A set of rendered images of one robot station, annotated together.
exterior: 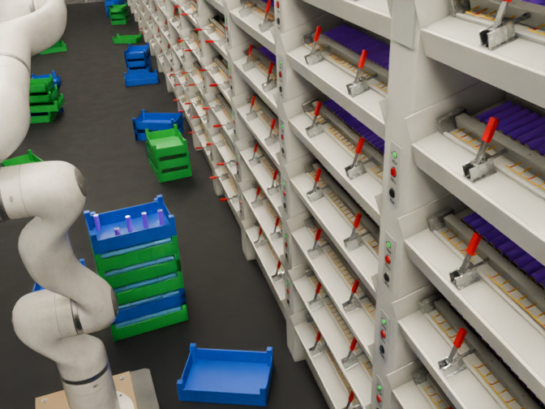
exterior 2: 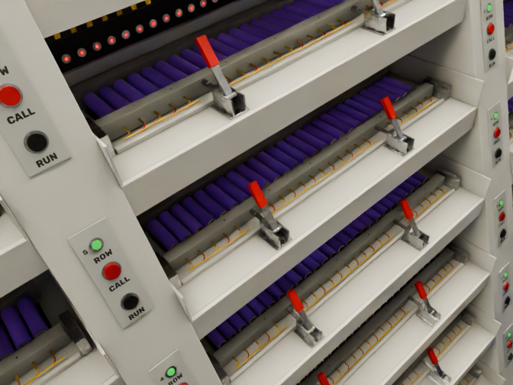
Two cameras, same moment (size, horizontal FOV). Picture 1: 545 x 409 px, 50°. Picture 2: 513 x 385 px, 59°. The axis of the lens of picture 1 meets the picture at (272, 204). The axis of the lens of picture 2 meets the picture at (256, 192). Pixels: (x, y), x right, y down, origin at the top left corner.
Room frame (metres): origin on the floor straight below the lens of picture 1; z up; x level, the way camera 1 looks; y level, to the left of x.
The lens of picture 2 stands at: (1.56, 0.39, 1.29)
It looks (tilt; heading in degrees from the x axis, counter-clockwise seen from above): 28 degrees down; 257
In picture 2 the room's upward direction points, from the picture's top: 20 degrees counter-clockwise
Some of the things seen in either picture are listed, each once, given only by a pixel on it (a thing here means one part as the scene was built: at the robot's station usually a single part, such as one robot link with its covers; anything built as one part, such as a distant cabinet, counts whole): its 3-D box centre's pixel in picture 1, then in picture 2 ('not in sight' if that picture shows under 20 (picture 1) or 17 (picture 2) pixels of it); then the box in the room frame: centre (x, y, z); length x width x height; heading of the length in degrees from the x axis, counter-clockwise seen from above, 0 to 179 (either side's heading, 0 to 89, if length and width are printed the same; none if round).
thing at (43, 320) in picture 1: (60, 333); not in sight; (1.09, 0.52, 0.60); 0.19 x 0.12 x 0.24; 103
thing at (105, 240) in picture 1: (130, 222); not in sight; (1.89, 0.54, 0.44); 0.30 x 0.20 x 0.08; 112
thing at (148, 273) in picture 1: (136, 258); not in sight; (1.89, 0.54, 0.28); 0.30 x 0.20 x 0.08; 112
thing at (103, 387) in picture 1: (92, 394); not in sight; (1.10, 0.49, 0.39); 0.19 x 0.19 x 0.18
